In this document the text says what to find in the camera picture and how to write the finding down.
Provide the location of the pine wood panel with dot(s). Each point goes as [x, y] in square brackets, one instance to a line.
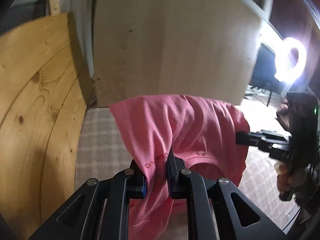
[37, 105]

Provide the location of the plaid beige blanket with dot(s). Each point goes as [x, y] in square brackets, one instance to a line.
[100, 135]

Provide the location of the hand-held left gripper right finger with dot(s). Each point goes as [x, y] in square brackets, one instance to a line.
[171, 172]

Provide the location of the black tripod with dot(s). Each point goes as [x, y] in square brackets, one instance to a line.
[269, 97]

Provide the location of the pink t-shirt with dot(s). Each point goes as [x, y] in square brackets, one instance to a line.
[160, 130]

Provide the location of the person's right hand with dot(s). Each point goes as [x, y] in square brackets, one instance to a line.
[282, 180]

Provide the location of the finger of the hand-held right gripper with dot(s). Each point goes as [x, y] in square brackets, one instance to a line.
[270, 135]
[243, 138]

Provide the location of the light oak board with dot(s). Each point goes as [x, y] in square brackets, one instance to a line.
[175, 42]

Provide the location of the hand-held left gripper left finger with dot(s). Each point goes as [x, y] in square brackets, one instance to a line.
[144, 187]

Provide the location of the light wooden plank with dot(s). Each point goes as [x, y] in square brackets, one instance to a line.
[53, 2]

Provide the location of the white door trim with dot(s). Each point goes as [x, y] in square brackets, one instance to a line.
[77, 17]

